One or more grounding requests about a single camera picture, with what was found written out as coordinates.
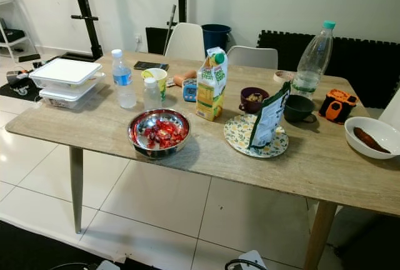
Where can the white shelf unit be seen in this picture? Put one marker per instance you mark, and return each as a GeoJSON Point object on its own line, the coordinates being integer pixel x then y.
{"type": "Point", "coordinates": [6, 45]}

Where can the white lidded food container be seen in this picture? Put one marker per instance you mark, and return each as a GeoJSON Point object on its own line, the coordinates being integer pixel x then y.
{"type": "Point", "coordinates": [65, 73]}

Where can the green snack bag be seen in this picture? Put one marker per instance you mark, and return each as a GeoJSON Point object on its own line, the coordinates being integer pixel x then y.
{"type": "Point", "coordinates": [269, 120]}

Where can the light wooden dining table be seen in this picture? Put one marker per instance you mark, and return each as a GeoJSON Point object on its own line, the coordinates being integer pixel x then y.
{"type": "Point", "coordinates": [94, 123]}

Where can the small clear plastic bottle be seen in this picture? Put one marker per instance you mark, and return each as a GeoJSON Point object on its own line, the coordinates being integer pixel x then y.
{"type": "Point", "coordinates": [152, 98]}

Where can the black smartphone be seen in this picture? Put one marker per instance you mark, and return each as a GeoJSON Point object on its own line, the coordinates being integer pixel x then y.
{"type": "Point", "coordinates": [151, 65]}

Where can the white shell chair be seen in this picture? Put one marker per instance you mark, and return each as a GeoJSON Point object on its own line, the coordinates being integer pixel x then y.
{"type": "Point", "coordinates": [184, 42]}

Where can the white wall socket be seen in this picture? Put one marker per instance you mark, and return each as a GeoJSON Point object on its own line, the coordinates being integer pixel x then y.
{"type": "Point", "coordinates": [137, 39]}

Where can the maroon cup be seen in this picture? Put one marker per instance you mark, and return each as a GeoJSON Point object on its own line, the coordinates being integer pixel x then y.
{"type": "Point", "coordinates": [253, 104]}

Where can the black foam tile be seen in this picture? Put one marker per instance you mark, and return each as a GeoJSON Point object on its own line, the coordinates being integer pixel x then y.
{"type": "Point", "coordinates": [154, 40]}

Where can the black box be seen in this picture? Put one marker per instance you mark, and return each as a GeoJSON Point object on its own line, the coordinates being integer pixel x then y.
{"type": "Point", "coordinates": [11, 34]}

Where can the large clear bottle teal cap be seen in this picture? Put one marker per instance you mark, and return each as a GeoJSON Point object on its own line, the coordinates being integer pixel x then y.
{"type": "Point", "coordinates": [312, 64]}

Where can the water bottle blue label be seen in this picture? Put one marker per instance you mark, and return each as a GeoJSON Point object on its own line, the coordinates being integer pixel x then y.
{"type": "Point", "coordinates": [124, 82]}

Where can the orange wooden grinder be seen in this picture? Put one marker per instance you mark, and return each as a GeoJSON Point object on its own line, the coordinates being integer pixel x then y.
{"type": "Point", "coordinates": [185, 77]}

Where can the grey barbell bar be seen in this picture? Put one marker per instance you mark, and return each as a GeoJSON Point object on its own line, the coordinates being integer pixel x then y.
{"type": "Point", "coordinates": [170, 20]}

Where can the yellow juice carton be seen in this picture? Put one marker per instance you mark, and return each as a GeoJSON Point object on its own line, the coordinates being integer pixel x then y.
{"type": "Point", "coordinates": [209, 95]}

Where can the beige tape roll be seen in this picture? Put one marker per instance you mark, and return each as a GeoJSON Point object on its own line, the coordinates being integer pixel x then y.
{"type": "Point", "coordinates": [279, 77]}

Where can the orange black device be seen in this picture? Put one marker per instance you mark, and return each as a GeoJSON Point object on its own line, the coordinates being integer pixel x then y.
{"type": "Point", "coordinates": [336, 107]}

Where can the floral plate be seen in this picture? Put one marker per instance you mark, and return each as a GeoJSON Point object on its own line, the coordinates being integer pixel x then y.
{"type": "Point", "coordinates": [237, 135]}

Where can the small black mat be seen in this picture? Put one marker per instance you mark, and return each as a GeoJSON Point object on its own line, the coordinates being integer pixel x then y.
{"type": "Point", "coordinates": [9, 93]}

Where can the white ceramic bowl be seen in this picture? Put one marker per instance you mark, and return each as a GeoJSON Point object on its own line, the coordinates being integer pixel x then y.
{"type": "Point", "coordinates": [356, 144]}

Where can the white power strip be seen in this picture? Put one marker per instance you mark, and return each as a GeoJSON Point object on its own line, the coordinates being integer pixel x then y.
{"type": "Point", "coordinates": [17, 77]}

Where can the blue digital timer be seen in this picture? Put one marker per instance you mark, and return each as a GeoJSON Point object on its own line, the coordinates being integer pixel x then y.
{"type": "Point", "coordinates": [189, 92]}

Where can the grey shell chair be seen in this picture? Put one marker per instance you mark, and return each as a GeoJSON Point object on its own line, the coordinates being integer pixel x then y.
{"type": "Point", "coordinates": [253, 59]}

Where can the black foam wall mat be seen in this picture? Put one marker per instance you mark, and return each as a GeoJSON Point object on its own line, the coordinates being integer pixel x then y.
{"type": "Point", "coordinates": [362, 64]}

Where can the steel bowl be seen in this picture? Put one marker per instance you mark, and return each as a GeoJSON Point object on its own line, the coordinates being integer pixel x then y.
{"type": "Point", "coordinates": [135, 129]}

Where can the blue bin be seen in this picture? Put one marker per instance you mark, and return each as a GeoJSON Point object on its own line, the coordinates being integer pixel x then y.
{"type": "Point", "coordinates": [215, 37]}

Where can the dark green cup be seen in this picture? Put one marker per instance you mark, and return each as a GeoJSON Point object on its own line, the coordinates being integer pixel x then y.
{"type": "Point", "coordinates": [299, 109]}

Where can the red candy pile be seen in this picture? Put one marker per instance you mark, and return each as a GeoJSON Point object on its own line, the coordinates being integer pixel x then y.
{"type": "Point", "coordinates": [162, 135]}

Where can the brown sausage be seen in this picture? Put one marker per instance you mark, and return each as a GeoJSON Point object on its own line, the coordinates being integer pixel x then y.
{"type": "Point", "coordinates": [370, 140]}

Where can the yellow paper cup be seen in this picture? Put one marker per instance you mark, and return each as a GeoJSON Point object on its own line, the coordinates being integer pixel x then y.
{"type": "Point", "coordinates": [158, 77]}

